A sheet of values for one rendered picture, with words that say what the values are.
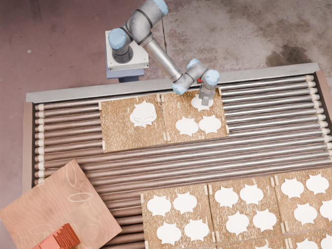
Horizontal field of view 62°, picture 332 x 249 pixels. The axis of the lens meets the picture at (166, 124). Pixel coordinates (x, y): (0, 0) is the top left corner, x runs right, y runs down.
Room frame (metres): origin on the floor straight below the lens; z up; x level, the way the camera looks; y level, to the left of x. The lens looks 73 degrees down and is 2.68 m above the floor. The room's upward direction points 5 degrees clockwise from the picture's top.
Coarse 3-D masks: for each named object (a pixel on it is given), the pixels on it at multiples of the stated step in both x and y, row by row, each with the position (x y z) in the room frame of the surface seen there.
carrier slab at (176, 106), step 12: (168, 96) 0.72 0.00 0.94; (180, 96) 0.73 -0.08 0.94; (192, 96) 0.73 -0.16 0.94; (216, 96) 0.75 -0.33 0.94; (168, 108) 0.63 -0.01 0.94; (180, 108) 0.64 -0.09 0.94; (192, 108) 0.65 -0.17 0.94; (216, 108) 0.66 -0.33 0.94; (168, 120) 0.55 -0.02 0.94; (204, 132) 0.49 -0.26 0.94
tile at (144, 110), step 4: (140, 104) 0.63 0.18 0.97; (144, 104) 0.64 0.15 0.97; (148, 104) 0.64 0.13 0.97; (152, 104) 0.64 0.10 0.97; (136, 108) 0.60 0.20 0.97; (140, 108) 0.61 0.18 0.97; (144, 108) 0.61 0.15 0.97; (148, 108) 0.61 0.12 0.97; (152, 108) 0.61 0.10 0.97; (136, 112) 0.58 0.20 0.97; (140, 112) 0.58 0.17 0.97; (144, 112) 0.58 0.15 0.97; (148, 112) 0.58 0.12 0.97; (152, 112) 0.59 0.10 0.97; (136, 116) 0.55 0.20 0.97; (140, 116) 0.55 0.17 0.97; (144, 116) 0.55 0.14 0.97; (148, 116) 0.56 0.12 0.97; (152, 116) 0.56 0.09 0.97
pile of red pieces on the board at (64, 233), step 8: (64, 224) -0.13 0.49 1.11; (56, 232) -0.16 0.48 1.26; (64, 232) -0.16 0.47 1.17; (72, 232) -0.17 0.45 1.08; (48, 240) -0.19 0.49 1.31; (56, 240) -0.19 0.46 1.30; (64, 240) -0.19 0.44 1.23; (72, 240) -0.20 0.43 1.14; (32, 248) -0.26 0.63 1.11; (40, 248) -0.22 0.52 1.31; (48, 248) -0.22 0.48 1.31; (56, 248) -0.22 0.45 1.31; (64, 248) -0.22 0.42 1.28; (72, 248) -0.25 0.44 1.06
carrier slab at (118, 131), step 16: (144, 96) 0.70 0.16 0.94; (112, 112) 0.57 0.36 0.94; (128, 112) 0.58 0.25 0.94; (160, 112) 0.60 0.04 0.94; (112, 128) 0.46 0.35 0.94; (128, 128) 0.47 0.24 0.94; (144, 128) 0.48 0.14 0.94; (160, 128) 0.49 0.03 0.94; (112, 144) 0.36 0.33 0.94; (128, 144) 0.37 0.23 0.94; (144, 144) 0.37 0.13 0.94; (160, 144) 0.39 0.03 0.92
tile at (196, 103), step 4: (196, 96) 0.73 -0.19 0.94; (192, 100) 0.70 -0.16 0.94; (196, 100) 0.70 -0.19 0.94; (200, 100) 0.71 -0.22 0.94; (212, 100) 0.71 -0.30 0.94; (192, 104) 0.67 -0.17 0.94; (196, 104) 0.68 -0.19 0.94; (200, 104) 0.68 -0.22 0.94; (208, 104) 0.68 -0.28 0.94; (196, 108) 0.65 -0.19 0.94; (200, 108) 0.65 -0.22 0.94; (204, 108) 0.65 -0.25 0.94; (208, 108) 0.66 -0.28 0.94
